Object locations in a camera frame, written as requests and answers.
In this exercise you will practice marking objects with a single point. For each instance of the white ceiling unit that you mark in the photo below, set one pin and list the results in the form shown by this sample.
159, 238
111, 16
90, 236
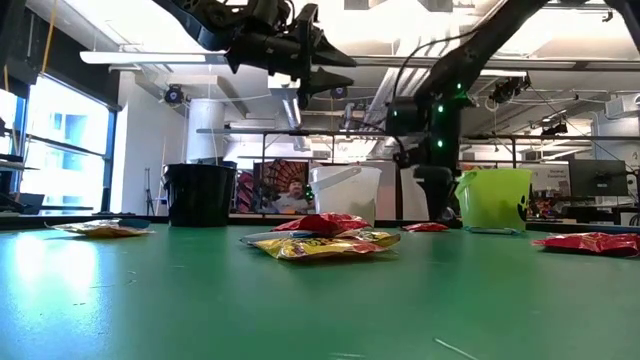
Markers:
282, 82

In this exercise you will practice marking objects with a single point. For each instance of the black computer monitor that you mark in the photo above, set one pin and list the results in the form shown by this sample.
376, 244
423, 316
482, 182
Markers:
597, 177

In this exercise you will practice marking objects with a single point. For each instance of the black table frame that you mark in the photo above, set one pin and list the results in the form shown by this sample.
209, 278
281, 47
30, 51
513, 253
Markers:
30, 220

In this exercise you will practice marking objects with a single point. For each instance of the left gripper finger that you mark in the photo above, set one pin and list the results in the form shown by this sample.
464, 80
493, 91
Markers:
332, 56
330, 80

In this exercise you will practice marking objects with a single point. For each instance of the yellow Sour Patch Kids pack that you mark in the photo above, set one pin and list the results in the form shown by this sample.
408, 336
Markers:
315, 248
380, 238
95, 222
100, 231

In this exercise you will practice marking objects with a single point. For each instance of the white round pillar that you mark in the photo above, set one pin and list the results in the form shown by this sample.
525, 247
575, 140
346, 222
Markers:
205, 130

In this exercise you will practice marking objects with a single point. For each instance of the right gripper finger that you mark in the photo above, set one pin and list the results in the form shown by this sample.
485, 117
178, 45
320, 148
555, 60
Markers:
434, 192

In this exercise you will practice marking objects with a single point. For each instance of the green halloween bucket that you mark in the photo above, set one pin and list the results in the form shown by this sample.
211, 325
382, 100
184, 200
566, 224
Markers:
492, 200

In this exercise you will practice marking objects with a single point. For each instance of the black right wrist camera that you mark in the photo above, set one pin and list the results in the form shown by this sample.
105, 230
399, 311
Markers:
404, 157

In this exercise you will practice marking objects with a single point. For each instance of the person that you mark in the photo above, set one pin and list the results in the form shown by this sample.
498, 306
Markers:
292, 200

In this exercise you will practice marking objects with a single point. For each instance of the white partition panel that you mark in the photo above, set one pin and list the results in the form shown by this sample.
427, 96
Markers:
407, 200

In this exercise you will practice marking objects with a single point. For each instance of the red patterned wall poster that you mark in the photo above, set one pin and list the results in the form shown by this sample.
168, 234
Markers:
275, 172

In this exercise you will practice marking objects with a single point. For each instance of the black ceiling camera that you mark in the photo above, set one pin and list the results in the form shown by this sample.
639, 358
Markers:
174, 94
340, 95

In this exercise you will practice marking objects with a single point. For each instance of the black halloween bucket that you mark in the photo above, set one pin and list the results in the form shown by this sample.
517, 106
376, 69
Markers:
200, 197

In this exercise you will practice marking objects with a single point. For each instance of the white halloween bucket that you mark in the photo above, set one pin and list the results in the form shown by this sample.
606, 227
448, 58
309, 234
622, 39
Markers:
345, 195

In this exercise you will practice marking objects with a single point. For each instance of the black metal rack frame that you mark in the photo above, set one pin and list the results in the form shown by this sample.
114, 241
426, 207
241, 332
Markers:
300, 133

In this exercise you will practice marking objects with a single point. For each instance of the black overhead camera rig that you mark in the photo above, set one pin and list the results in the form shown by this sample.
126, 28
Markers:
510, 89

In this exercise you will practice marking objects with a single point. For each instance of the red Skittles bag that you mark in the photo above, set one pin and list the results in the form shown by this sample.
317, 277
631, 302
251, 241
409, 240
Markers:
425, 227
590, 244
325, 223

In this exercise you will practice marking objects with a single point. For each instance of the white blue Hershey's bar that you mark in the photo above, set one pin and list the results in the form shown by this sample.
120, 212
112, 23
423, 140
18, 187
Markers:
265, 237
136, 223
492, 231

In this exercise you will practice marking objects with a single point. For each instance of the silver air duct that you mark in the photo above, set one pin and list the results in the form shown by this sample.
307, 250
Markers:
292, 120

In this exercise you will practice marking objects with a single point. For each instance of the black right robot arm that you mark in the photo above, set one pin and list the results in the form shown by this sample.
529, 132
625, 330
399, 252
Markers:
475, 55

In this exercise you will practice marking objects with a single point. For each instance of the white equipment sign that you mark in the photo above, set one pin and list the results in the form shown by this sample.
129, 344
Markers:
550, 182

